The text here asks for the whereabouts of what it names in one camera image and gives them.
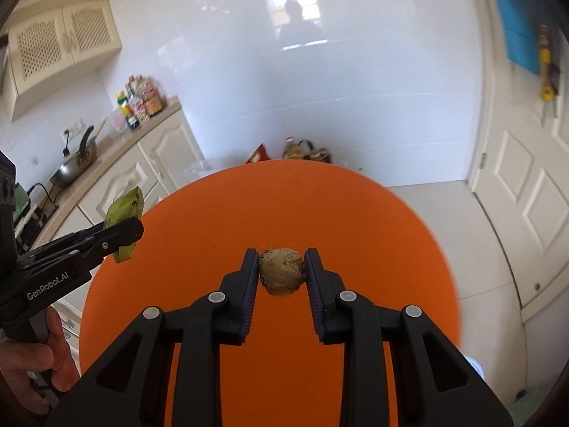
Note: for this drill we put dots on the white panelled door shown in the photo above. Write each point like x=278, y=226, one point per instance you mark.
x=520, y=175

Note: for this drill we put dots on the cream kitchen base cabinet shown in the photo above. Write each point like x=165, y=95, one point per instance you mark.
x=153, y=158

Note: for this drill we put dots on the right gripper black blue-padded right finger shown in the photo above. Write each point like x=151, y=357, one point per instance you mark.
x=404, y=350

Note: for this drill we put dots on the person's left hand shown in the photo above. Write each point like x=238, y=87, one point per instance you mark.
x=18, y=359

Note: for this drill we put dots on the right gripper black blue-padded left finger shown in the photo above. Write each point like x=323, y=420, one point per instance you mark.
x=166, y=363

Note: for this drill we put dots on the brown paper ball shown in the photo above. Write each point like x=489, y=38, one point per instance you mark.
x=282, y=271

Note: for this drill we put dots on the condiment bottles group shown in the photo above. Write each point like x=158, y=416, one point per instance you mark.
x=139, y=101

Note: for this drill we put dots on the light blue plastic bucket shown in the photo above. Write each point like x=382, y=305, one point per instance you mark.
x=476, y=366

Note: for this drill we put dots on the grey and yellow hanging apron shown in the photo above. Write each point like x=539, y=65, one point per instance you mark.
x=549, y=55

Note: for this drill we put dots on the round orange table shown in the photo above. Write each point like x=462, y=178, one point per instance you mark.
x=282, y=375

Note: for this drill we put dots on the brown cardboard box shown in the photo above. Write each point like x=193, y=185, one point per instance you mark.
x=305, y=150

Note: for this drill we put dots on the red packaging box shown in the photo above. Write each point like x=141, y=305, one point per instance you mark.
x=259, y=155

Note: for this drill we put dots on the blue cloth hanging on door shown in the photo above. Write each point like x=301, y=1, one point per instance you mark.
x=519, y=19

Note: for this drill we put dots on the yellow green snack wrapper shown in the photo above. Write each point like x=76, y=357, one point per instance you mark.
x=130, y=205

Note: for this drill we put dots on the metal wok with handle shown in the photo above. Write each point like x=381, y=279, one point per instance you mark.
x=76, y=163

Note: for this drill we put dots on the cream upper wall cabinet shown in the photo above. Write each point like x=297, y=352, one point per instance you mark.
x=52, y=43

